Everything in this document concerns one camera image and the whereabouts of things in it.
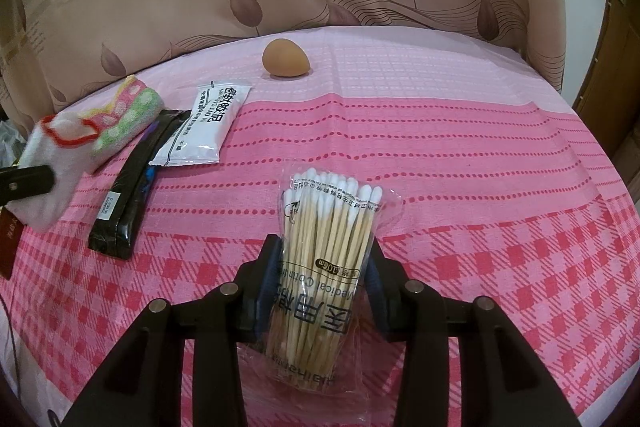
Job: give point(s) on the colourful rolled towel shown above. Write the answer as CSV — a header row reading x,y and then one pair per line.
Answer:
x,y
135,112

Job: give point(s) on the white printed packet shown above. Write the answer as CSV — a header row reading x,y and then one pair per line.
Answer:
x,y
200,127

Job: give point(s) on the grey plastic bag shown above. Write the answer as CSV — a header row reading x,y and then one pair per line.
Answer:
x,y
7,142

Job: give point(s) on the white cloth red trim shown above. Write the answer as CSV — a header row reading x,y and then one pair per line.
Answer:
x,y
65,142

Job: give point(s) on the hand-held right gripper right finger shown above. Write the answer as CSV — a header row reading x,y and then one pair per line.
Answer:
x,y
377,297

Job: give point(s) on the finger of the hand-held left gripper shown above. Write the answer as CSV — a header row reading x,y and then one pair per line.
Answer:
x,y
27,184

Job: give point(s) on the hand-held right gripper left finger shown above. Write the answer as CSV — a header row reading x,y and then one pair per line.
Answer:
x,y
265,292

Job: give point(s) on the red tin box gold inside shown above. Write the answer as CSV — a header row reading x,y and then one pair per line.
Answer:
x,y
7,247

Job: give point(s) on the brown egg-shaped makeup sponge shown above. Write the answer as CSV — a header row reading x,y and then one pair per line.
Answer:
x,y
286,57

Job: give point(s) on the cotton swab packet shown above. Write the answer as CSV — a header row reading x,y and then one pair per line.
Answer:
x,y
325,232

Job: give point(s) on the black packet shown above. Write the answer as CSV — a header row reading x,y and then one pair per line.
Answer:
x,y
125,197

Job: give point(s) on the wooden door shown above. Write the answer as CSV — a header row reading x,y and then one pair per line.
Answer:
x,y
617,82

